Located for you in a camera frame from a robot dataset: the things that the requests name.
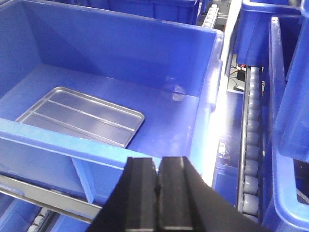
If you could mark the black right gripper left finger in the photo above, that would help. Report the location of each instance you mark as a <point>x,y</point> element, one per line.
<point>132,205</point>

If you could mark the silver metal tray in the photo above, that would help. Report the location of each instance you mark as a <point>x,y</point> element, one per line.
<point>77,114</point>

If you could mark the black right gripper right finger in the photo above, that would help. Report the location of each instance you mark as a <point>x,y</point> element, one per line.
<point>187,204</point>

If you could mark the grey roller rail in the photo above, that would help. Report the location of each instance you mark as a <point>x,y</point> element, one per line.
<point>250,158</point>

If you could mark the large blue plastic bin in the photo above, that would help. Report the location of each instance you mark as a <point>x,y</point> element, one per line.
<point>83,89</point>

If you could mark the blue bin at right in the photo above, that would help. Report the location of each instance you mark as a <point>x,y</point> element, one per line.
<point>287,153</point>

